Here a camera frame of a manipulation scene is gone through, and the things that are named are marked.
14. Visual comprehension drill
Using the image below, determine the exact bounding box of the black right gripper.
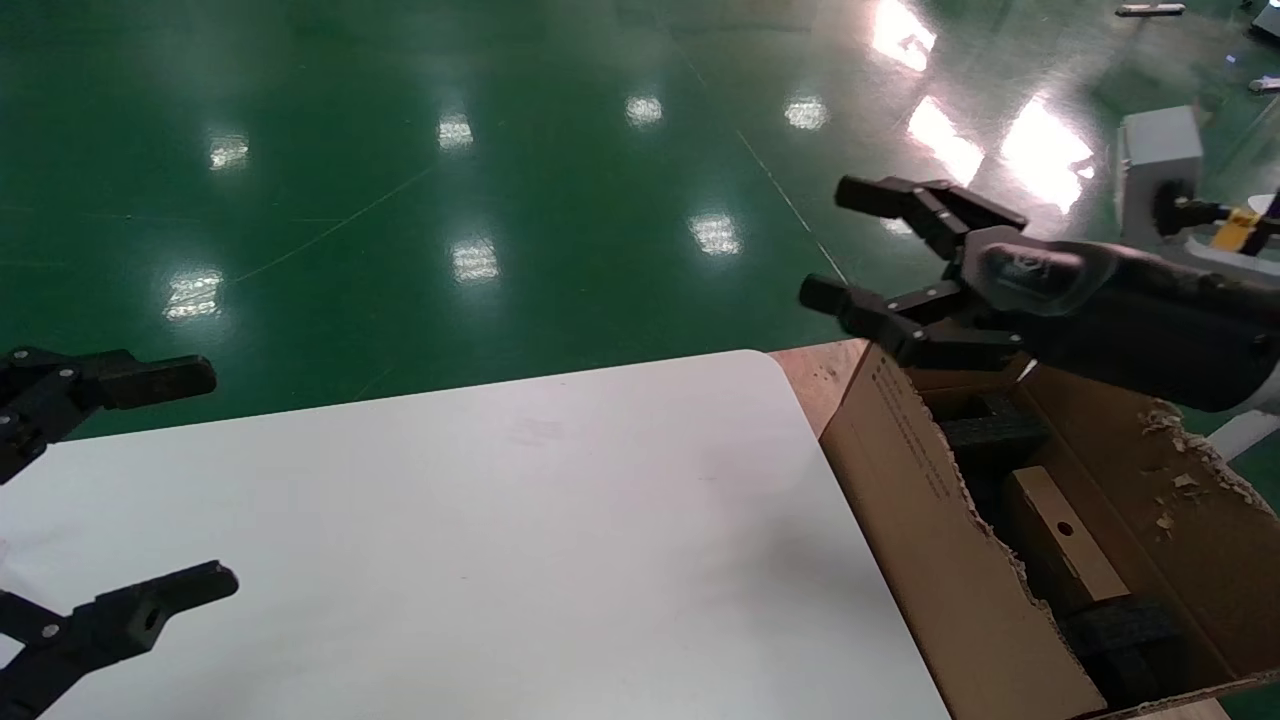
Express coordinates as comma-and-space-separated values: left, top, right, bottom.
798, 174, 1280, 414

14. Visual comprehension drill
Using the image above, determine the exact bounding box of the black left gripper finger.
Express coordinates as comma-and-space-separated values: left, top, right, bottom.
0, 561, 240, 720
0, 347, 218, 486

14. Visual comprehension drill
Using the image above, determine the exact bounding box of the yellow cable tag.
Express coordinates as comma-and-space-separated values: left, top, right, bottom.
1210, 205, 1263, 251

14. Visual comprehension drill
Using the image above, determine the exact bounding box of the big open cardboard box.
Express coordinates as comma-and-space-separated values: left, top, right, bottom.
818, 340, 1280, 720

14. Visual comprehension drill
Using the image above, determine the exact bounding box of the small cardboard box with hole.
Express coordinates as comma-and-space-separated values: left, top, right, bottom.
1005, 465, 1131, 613

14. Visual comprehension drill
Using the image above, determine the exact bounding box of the black foam block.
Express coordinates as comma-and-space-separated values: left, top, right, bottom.
1058, 597, 1193, 706
938, 393, 1051, 471

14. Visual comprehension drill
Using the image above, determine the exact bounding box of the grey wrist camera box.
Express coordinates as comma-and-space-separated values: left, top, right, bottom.
1113, 105, 1206, 241

